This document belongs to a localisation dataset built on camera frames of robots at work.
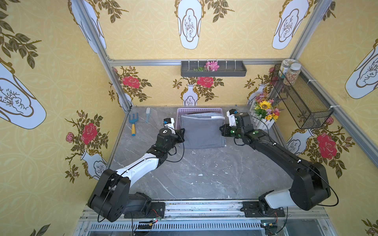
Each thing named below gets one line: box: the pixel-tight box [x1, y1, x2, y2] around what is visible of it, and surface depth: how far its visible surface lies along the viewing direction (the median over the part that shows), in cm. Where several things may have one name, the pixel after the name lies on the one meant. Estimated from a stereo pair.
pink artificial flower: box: [204, 60, 220, 72], surface depth 90 cm
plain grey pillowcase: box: [179, 112, 226, 149], surface depth 86 cm
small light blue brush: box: [145, 106, 151, 124], surface depth 119 cm
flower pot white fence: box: [249, 92, 281, 131], surface depth 100 cm
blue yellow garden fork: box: [128, 112, 139, 137], surface depth 112 cm
